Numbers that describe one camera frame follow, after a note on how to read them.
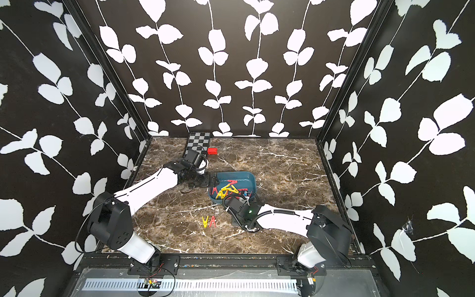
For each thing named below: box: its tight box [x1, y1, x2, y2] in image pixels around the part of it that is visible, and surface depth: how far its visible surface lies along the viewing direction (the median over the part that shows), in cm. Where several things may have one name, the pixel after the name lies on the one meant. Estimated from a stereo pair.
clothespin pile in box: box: [211, 179, 249, 200], surface depth 97 cm
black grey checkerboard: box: [184, 132, 211, 155], surface depth 117 cm
